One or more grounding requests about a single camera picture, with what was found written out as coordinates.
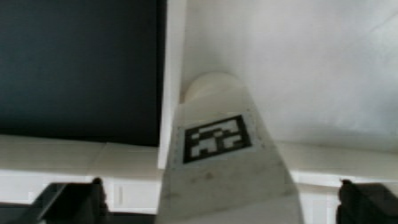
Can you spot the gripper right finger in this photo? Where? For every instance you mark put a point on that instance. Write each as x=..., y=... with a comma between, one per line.
x=369, y=204

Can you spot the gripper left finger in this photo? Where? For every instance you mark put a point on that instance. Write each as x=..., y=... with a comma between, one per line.
x=70, y=204

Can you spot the white table leg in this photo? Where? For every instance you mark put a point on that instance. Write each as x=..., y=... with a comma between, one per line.
x=227, y=185

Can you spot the white square table top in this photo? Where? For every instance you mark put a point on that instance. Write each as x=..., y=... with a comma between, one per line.
x=310, y=49

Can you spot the white front barrier wall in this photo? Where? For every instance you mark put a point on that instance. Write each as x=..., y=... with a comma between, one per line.
x=42, y=161

